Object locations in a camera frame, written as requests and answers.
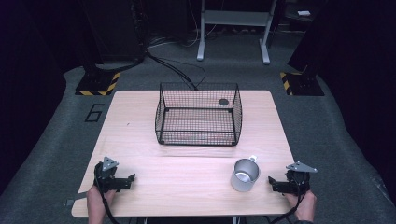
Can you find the black floor cables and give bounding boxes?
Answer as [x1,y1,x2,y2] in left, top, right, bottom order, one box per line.
[145,34,207,91]

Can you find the black striped stand base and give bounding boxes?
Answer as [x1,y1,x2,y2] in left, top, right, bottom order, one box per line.
[278,71,325,97]
[75,71,121,97]

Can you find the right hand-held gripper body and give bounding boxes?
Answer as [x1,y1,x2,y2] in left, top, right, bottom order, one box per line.
[285,161,318,196]

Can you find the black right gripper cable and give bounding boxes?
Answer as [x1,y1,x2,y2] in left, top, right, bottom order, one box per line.
[269,174,306,224]

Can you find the white metal stand frame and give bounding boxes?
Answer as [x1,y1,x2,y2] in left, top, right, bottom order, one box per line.
[196,0,278,65]

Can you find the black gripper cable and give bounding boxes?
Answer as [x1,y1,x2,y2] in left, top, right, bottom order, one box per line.
[269,174,306,224]
[94,161,120,224]

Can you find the person's right hand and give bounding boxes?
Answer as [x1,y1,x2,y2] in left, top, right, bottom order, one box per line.
[284,189,318,223]

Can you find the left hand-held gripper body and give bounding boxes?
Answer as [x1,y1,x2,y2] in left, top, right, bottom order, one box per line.
[93,156,125,194]

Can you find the black cabinet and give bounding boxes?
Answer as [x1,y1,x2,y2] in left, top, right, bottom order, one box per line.
[78,0,147,64]

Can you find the black wire basket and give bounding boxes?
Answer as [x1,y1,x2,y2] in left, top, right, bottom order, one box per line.
[154,81,244,147]

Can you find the person's left hand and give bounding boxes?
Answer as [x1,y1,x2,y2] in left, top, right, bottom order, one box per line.
[86,185,118,224]

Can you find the silver metal cup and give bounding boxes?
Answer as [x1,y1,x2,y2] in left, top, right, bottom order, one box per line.
[230,155,262,193]

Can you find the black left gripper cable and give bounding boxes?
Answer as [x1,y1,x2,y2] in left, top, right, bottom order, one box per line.
[94,161,120,224]

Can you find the grey metal table bracket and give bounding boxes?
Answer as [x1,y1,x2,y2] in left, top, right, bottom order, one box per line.
[64,191,89,208]

